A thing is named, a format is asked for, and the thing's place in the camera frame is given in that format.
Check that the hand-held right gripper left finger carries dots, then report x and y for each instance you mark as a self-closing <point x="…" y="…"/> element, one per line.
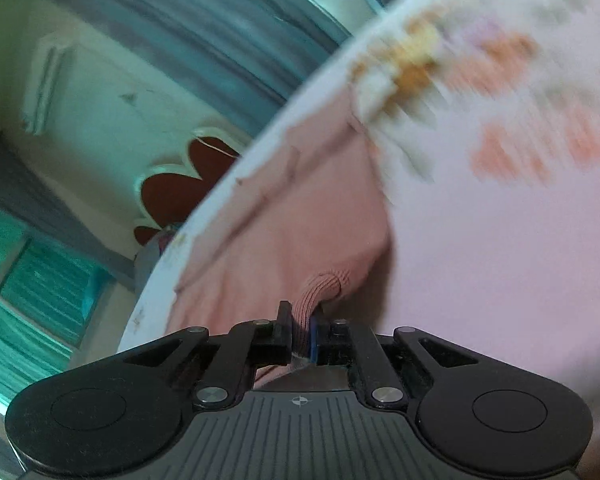
<point x="282" y="332"/>

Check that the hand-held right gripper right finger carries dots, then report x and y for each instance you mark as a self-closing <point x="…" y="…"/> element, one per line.
<point x="322" y="344"/>

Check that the pink sweater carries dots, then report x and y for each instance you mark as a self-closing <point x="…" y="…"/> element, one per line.
<point x="290" y="230"/>

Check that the pile of clothes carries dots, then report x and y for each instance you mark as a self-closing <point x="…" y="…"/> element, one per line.
<point x="152" y="260"/>

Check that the floral bed sheet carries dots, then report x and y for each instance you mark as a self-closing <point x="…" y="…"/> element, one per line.
<point x="480" y="240"/>

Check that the teal-tinted window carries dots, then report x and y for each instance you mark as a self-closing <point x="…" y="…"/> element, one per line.
<point x="35" y="300"/>

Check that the grey-blue side curtain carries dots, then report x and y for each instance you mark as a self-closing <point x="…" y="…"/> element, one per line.
<point x="50" y="210"/>

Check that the wide blue curtain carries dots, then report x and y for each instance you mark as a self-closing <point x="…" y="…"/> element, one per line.
<point x="220" y="35"/>

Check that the white wall air conditioner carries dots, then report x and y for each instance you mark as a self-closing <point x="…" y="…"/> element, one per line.
<point x="47" y="85"/>

